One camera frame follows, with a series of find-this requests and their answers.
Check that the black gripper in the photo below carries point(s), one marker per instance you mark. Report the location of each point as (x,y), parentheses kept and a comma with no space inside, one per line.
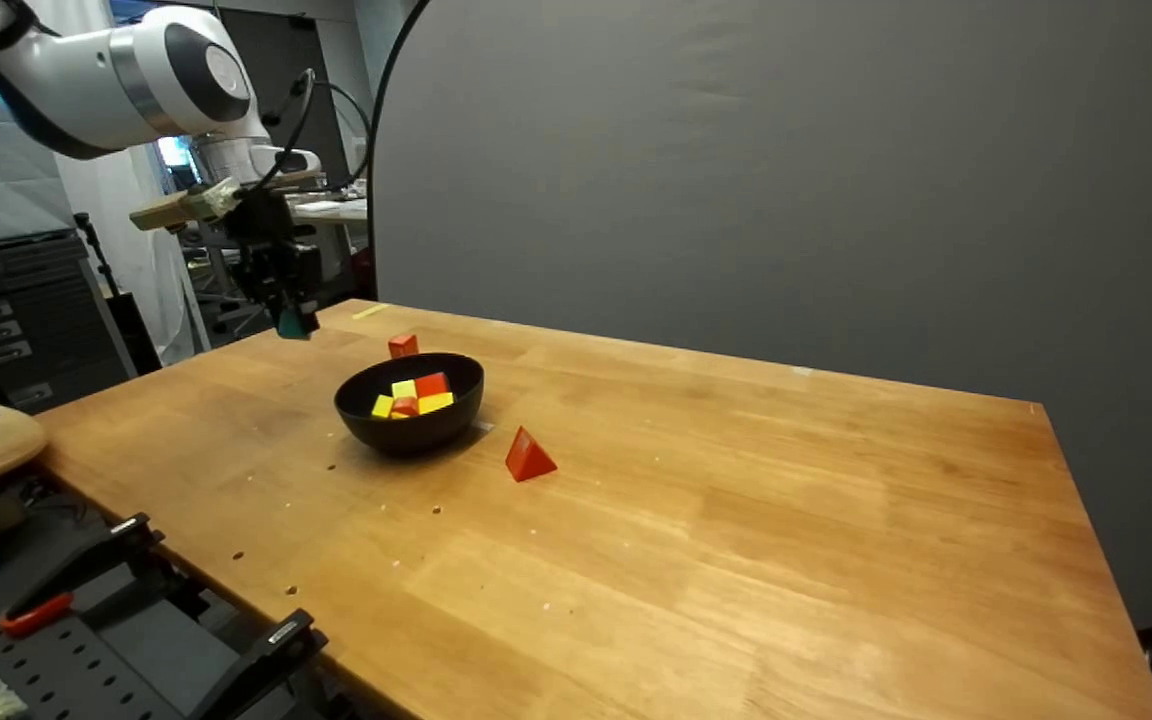
(268,230)

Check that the red wooden cube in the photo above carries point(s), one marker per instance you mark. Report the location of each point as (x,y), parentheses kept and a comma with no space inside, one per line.
(403,345)

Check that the red wooden wedge block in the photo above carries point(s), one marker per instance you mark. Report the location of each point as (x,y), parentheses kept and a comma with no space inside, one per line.
(526,463)

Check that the black bowl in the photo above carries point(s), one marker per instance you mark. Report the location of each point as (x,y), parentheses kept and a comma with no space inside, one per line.
(410,439)

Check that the yellow wooden cube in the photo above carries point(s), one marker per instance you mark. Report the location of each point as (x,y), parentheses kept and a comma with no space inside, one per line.
(405,391)
(382,404)

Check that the black tripod leg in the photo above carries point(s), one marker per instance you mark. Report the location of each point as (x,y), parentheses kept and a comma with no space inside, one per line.
(123,314)

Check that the black equipment cabinet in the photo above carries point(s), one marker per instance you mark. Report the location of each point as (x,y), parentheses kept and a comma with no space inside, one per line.
(18,332)

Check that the black pegboard bench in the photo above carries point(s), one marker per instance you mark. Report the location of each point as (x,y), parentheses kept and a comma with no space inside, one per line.
(111,666)

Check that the grey fabric backdrop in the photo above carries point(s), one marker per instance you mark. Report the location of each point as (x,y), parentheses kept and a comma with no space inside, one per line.
(801,172)

